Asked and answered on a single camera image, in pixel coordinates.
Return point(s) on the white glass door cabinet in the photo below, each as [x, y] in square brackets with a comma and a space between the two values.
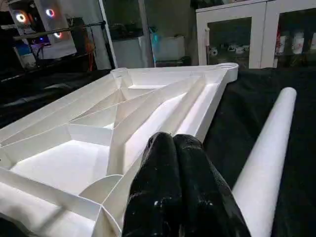
[259, 34]

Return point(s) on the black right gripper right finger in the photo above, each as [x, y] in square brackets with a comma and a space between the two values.
[207, 202]

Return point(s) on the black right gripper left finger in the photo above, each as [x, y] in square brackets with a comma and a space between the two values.
[155, 197]

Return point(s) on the white plastic table leg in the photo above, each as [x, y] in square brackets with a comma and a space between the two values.
[266, 163]

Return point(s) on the white plastic table top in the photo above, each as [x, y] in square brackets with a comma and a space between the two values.
[74, 163]

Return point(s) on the black computer with lit fans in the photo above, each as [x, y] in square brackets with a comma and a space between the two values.
[44, 29]

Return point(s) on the grey metal frame post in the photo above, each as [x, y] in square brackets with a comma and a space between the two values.
[107, 34]
[145, 34]

